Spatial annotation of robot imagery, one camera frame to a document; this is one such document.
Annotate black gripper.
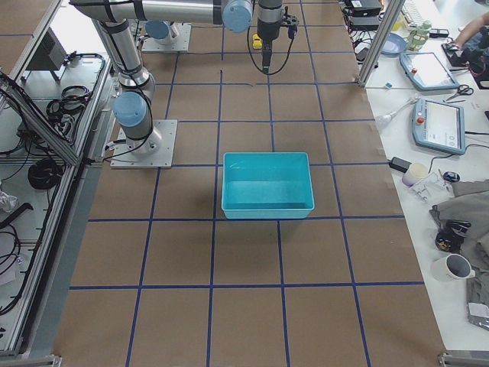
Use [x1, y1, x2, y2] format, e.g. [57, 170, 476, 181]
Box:
[257, 0, 298, 74]

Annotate yellow toy beetle car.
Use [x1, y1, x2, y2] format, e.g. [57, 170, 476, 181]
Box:
[251, 34, 263, 50]

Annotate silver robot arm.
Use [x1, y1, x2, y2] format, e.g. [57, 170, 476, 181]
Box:
[144, 21, 180, 45]
[70, 1, 298, 90]

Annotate blue bowl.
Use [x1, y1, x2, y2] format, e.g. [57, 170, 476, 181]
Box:
[381, 32, 407, 56]

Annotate teal plastic bin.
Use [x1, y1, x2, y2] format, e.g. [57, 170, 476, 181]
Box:
[222, 152, 315, 219]

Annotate green cup holder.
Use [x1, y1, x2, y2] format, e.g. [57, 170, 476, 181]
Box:
[406, 21, 432, 52]

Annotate upper teach pendant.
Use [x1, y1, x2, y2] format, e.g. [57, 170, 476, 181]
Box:
[399, 52, 459, 91]

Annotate teach pendant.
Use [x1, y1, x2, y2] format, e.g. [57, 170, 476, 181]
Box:
[399, 52, 459, 91]
[412, 99, 466, 155]

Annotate black power adapter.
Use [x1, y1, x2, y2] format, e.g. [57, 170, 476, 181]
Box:
[388, 157, 412, 174]

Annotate lower teach pendant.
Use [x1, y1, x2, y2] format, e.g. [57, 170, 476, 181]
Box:
[412, 99, 466, 155]

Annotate lavender cup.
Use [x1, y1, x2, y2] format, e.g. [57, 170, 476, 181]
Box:
[402, 163, 428, 187]

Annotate black scissors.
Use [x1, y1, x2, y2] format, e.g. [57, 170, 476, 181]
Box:
[443, 84, 474, 102]

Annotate clear plastic package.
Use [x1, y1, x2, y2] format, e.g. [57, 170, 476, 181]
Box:
[410, 172, 452, 204]

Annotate grey control box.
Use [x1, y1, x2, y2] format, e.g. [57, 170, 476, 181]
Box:
[21, 28, 67, 82]

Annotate grey cloth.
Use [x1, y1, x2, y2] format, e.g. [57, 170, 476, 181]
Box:
[429, 181, 488, 271]

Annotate white mug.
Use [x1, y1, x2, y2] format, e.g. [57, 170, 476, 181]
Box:
[430, 254, 475, 282]

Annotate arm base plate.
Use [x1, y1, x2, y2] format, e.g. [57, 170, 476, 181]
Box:
[110, 119, 177, 169]
[142, 21, 192, 54]

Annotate aluminium frame post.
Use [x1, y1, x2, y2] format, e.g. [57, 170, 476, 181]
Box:
[358, 0, 405, 86]

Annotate coiled black cable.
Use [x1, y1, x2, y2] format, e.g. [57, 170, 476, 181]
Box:
[28, 157, 63, 191]

